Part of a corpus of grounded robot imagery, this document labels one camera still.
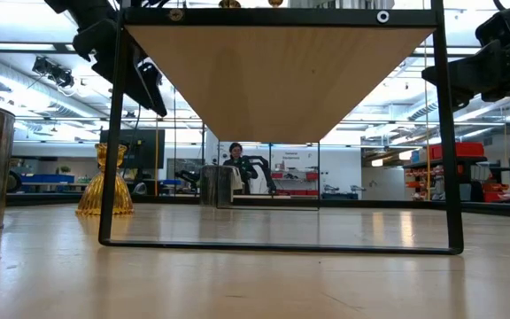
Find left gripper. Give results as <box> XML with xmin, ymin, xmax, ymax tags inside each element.
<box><xmin>44</xmin><ymin>0</ymin><xmax>168</xmax><ymax>118</ymax></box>

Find amber ribbed glass candle holder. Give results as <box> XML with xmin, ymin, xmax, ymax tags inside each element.
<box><xmin>76</xmin><ymin>142</ymin><xmax>135</xmax><ymax>217</ymax></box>

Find black storage rack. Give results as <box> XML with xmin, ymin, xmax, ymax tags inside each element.
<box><xmin>403</xmin><ymin>154</ymin><xmax>489</xmax><ymax>203</ymax></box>

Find person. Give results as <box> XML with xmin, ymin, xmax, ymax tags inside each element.
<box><xmin>222</xmin><ymin>142</ymin><xmax>259</xmax><ymax>196</ymax></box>

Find red crate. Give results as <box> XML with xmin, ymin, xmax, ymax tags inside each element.
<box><xmin>483</xmin><ymin>182</ymin><xmax>510</xmax><ymax>204</ymax></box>

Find blue bench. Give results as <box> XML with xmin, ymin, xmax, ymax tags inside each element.
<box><xmin>22</xmin><ymin>174</ymin><xmax>75</xmax><ymax>185</ymax></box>

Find red parts bins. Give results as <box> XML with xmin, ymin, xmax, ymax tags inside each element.
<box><xmin>271</xmin><ymin>171</ymin><xmax>321</xmax><ymax>196</ymax></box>

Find black wall monitor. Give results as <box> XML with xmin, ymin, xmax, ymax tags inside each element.
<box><xmin>99</xmin><ymin>128</ymin><xmax>166</xmax><ymax>170</ymax></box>

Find black ceiling camera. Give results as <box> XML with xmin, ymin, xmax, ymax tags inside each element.
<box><xmin>32</xmin><ymin>56</ymin><xmax>76</xmax><ymax>89</ymax></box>

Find wooden shelf riser black frame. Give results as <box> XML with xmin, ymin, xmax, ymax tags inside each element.
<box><xmin>98</xmin><ymin>0</ymin><xmax>465</xmax><ymax>256</ymax></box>

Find black cable loop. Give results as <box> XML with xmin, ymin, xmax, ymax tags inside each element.
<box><xmin>6</xmin><ymin>170</ymin><xmax>25</xmax><ymax>195</ymax></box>

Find black aluminium table frame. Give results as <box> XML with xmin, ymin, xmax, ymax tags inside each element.
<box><xmin>5</xmin><ymin>193</ymin><xmax>510</xmax><ymax>219</ymax></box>

